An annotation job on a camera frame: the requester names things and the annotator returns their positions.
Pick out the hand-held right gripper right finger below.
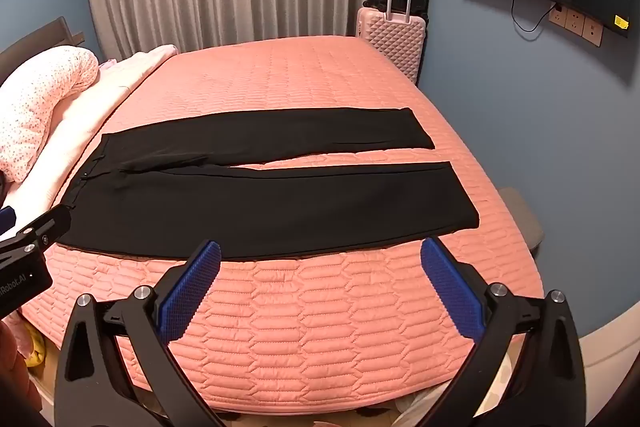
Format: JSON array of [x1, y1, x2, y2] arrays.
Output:
[[420, 237, 587, 427]]

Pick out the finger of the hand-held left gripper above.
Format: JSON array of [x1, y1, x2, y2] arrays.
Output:
[[0, 206, 19, 238], [0, 205, 72, 258]]

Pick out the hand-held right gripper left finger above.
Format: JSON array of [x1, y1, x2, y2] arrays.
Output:
[[54, 239, 226, 427]]

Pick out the black pants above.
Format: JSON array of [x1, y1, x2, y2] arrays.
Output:
[[54, 107, 481, 262]]

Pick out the yellow object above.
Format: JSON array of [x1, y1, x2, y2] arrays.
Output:
[[22, 322, 47, 368]]

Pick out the grey stool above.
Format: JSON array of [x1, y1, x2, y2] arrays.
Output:
[[497, 187, 545, 255]]

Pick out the pink quilted bed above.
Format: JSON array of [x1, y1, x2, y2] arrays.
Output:
[[22, 36, 546, 410]]

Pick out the pink floral pillow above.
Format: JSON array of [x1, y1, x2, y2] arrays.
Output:
[[0, 46, 100, 182]]

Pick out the pale pink folded blanket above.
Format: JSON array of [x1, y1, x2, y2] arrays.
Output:
[[22, 44, 179, 208]]

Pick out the dark grey headboard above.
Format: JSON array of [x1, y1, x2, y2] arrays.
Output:
[[0, 17, 86, 72]]

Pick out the pink suitcase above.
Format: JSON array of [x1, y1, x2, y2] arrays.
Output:
[[356, 0, 428, 85]]

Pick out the black power cable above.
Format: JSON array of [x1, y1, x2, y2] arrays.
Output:
[[511, 0, 561, 32]]

